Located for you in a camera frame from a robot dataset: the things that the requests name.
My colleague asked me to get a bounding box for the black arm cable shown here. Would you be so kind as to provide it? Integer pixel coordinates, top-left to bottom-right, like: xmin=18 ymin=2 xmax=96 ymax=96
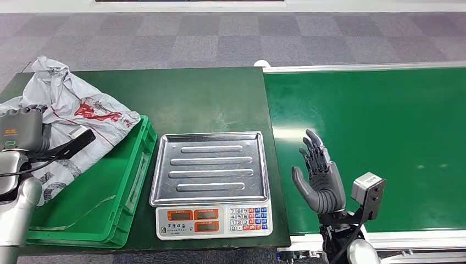
xmin=0 ymin=156 xmax=56 ymax=179
xmin=329 ymin=218 xmax=365 ymax=264

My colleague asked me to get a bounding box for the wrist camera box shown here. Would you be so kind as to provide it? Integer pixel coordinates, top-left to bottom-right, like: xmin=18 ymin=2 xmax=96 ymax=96
xmin=27 ymin=125 xmax=97 ymax=162
xmin=351 ymin=172 xmax=387 ymax=222

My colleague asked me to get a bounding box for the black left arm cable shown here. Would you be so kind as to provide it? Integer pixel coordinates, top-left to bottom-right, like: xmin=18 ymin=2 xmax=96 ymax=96
xmin=0 ymin=156 xmax=56 ymax=179

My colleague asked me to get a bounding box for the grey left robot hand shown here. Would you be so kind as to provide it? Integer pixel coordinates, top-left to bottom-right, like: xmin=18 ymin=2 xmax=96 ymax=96
xmin=0 ymin=104 xmax=52 ymax=154

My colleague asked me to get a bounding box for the white printed plastic package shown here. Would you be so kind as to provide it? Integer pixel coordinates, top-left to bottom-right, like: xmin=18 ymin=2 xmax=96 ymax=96
xmin=0 ymin=55 xmax=141 ymax=207

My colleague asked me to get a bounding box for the green conveyor belt machine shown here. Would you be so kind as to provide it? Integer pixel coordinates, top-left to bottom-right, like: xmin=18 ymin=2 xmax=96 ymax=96
xmin=263 ymin=60 xmax=466 ymax=264

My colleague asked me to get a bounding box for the electronic scale with steel tray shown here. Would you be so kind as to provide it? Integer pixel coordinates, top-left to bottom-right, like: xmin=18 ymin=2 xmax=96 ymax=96
xmin=148 ymin=131 xmax=274 ymax=241

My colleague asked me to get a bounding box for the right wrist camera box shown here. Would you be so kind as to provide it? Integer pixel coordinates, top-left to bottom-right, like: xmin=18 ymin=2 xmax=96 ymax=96
xmin=351 ymin=172 xmax=387 ymax=222

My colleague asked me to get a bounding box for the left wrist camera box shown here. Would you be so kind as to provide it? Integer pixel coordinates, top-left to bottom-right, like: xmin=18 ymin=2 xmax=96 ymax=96
xmin=27 ymin=125 xmax=97 ymax=162

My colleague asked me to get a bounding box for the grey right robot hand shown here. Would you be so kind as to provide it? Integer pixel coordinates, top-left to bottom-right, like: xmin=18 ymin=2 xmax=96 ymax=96
xmin=291 ymin=129 xmax=347 ymax=215

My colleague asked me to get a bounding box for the green plastic crate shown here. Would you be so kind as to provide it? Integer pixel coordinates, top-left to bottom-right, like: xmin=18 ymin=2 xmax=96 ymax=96
xmin=25 ymin=114 xmax=158 ymax=250

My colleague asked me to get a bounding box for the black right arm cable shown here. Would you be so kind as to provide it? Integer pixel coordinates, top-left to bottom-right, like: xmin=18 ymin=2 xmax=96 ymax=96
xmin=329 ymin=218 xmax=365 ymax=264

